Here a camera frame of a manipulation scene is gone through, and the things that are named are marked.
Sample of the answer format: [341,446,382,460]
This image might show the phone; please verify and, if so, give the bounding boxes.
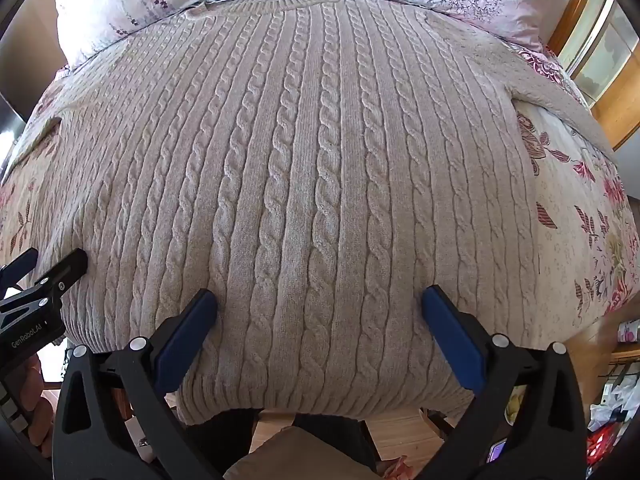
[486,437,508,465]

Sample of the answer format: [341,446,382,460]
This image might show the floral bedsheet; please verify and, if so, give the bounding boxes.
[0,42,640,333]

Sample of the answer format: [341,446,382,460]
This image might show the beige cable-knit sweater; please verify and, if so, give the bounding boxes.
[0,0,618,428]

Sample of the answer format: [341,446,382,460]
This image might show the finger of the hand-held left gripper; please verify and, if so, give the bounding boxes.
[0,248,89,318]
[0,247,40,287]

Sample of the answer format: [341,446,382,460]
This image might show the pile of bags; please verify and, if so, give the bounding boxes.
[585,317,640,480]

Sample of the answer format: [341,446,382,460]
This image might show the wooden frame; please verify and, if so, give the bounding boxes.
[546,0,640,152]

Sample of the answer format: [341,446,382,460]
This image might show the person's dark pants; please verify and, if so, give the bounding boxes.
[187,407,381,480]

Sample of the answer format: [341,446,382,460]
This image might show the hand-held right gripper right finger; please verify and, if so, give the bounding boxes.
[421,285,588,480]

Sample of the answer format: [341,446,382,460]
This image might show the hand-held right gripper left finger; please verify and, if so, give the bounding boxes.
[51,288,223,480]

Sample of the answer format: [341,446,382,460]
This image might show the person's left hand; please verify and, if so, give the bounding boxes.
[22,364,55,458]

